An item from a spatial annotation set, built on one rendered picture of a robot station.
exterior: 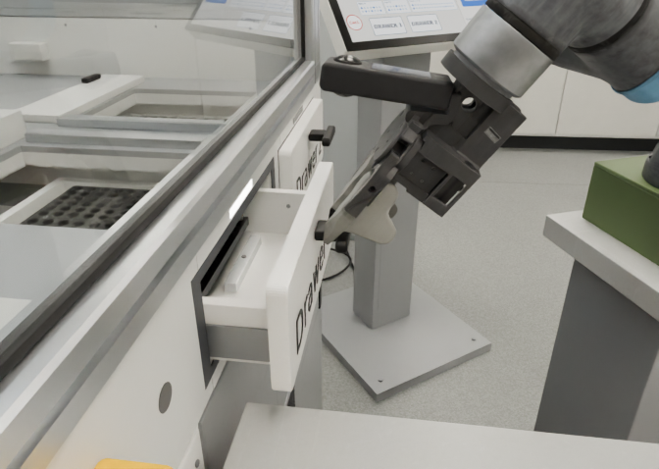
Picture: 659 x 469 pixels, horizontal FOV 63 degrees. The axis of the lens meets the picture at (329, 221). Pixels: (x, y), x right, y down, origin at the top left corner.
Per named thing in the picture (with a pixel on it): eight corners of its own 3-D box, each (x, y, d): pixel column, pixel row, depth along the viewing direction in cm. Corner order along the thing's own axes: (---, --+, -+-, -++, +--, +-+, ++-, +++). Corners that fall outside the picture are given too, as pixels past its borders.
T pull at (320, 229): (353, 222, 59) (354, 210, 58) (346, 256, 52) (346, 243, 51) (321, 220, 59) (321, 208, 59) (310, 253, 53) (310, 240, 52)
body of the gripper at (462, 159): (436, 224, 49) (533, 122, 44) (361, 170, 48) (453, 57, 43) (433, 191, 56) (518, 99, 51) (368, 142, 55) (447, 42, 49)
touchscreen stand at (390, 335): (490, 349, 175) (547, 17, 130) (377, 402, 155) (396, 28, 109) (397, 278, 214) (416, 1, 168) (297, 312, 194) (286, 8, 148)
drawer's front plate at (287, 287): (332, 237, 72) (333, 160, 67) (291, 395, 47) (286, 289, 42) (320, 236, 72) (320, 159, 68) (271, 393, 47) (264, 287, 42)
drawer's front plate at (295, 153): (323, 156, 101) (323, 97, 96) (293, 227, 75) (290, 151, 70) (314, 156, 101) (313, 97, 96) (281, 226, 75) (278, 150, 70)
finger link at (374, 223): (362, 281, 52) (424, 210, 49) (313, 246, 51) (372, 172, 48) (362, 267, 55) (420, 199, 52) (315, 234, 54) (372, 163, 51)
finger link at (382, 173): (356, 224, 49) (418, 147, 46) (342, 214, 48) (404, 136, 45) (357, 206, 53) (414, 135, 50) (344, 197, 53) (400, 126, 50)
